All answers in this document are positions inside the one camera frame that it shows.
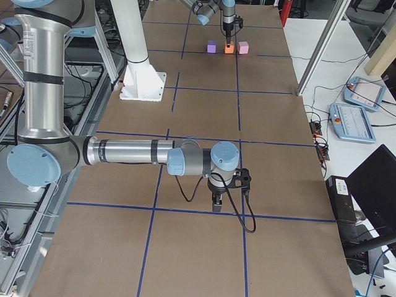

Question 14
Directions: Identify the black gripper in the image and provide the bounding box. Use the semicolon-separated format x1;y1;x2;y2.
222;15;234;46
207;178;228;212

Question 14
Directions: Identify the orange foam block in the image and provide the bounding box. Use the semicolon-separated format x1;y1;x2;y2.
224;45;235;54

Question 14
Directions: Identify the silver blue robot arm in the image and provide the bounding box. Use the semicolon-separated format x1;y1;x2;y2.
7;1;250;212
181;0;236;48

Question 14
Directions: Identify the pink foam block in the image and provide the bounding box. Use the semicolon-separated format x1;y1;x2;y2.
238;41;249;54

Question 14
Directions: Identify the purple foam block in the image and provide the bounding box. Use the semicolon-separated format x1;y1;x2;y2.
207;40;217;54

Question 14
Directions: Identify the brown paper table cover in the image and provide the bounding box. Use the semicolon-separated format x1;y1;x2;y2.
30;2;354;296

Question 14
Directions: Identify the black orange power strip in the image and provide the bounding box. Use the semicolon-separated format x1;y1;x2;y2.
309;120;330;164

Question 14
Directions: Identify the black computer box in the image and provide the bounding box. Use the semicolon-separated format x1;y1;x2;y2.
325;176;356;224

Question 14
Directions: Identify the far teach pendant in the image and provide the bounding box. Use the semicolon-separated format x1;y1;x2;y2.
343;76;385;111

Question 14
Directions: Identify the teach pendant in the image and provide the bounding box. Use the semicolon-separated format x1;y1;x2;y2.
329;103;376;144
343;76;385;111

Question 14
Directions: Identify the near teach pendant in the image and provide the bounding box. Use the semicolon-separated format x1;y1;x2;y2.
329;103;376;144

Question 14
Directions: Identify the black laptop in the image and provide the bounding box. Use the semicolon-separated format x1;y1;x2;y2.
344;144;395;257

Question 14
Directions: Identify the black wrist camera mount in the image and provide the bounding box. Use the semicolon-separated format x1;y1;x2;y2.
228;168;252;190

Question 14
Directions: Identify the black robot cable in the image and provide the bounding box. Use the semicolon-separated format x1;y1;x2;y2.
173;173;257;234

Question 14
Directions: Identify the aluminium frame post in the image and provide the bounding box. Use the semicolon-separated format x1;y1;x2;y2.
296;0;350;96

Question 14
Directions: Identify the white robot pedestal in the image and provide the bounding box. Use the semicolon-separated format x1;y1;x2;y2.
111;0;166;102

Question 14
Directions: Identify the blue network cable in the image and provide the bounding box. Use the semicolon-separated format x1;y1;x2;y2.
363;247;391;297

